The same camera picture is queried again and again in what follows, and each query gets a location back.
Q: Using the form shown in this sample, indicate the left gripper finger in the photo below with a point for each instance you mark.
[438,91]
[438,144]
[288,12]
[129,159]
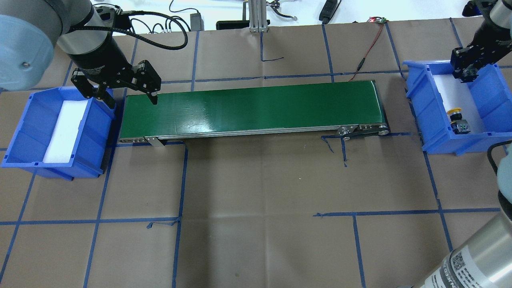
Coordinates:
[106,97]
[153,97]

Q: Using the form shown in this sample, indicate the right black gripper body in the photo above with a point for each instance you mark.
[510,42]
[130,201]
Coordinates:
[488,39]

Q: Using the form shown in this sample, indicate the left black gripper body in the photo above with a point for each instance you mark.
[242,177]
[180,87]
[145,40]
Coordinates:
[100,53]

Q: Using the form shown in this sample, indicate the yellow push button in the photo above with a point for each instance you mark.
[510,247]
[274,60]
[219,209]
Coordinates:
[458,124]

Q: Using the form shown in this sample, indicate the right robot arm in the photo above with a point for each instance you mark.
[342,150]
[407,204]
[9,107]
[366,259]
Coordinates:
[484,259]

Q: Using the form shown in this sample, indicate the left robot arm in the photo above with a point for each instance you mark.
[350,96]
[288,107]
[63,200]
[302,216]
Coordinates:
[30,30]

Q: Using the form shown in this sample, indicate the blue bin with buttons start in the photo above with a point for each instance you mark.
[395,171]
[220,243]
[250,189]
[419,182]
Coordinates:
[34,131]

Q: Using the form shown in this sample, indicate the white foam pad start bin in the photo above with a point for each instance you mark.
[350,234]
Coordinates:
[65,132]

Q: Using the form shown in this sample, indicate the blue destination bin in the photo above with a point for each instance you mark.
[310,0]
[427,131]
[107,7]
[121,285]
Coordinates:
[492,98]

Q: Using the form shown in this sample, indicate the white foam pad destination bin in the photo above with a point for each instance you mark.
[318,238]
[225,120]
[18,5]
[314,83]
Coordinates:
[456,94]

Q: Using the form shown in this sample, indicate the green conveyor belt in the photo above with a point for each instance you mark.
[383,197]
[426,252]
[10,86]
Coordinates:
[352,108]

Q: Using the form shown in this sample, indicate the aluminium profile post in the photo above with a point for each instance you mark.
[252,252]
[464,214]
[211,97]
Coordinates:
[257,16]

